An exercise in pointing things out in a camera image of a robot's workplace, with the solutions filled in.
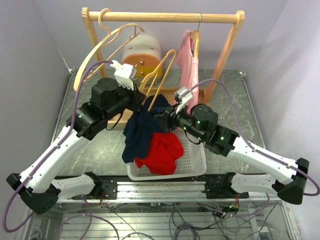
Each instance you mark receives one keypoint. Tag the red t shirt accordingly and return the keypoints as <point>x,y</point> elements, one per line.
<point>163,151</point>

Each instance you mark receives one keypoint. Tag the pink t shirt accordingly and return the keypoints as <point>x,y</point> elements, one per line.
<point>188,64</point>

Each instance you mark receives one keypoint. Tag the light wooden hanger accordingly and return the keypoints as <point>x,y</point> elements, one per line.
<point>89,17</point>

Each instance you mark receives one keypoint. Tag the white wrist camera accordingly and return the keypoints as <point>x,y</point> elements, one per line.
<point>124,74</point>
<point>182,96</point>

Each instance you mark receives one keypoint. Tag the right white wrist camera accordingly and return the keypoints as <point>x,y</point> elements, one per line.
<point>182,96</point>

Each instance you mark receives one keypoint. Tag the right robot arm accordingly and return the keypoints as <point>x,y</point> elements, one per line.
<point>284,177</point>

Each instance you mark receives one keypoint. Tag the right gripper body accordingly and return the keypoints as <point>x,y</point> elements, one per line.
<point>184,120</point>

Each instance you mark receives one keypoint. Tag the wooden clothes rack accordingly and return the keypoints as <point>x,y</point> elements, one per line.
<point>236,20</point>

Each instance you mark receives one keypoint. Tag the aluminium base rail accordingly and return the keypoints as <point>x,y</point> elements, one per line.
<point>130,191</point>

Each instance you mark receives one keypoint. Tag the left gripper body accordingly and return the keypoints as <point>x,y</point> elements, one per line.
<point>128,99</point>

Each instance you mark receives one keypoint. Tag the white plastic basket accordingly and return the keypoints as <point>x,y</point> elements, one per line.
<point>192,163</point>

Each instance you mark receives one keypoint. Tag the wooden hanger with pink shirt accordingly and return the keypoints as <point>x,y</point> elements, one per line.
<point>195,36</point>

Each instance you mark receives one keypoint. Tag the yellow wooden hanger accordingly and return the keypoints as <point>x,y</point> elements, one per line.
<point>154,75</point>

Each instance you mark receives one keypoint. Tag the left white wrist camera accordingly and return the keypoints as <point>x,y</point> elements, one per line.
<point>124,74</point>

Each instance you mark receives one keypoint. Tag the white orange yellow drawer unit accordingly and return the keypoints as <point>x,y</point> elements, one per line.
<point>144,52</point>

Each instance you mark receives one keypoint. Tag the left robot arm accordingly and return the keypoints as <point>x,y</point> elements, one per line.
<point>37,185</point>

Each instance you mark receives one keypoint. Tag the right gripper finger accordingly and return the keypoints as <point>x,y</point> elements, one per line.
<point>165,122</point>
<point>164,114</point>

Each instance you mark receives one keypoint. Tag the navy blue t shirt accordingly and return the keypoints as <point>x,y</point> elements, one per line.
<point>140,127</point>

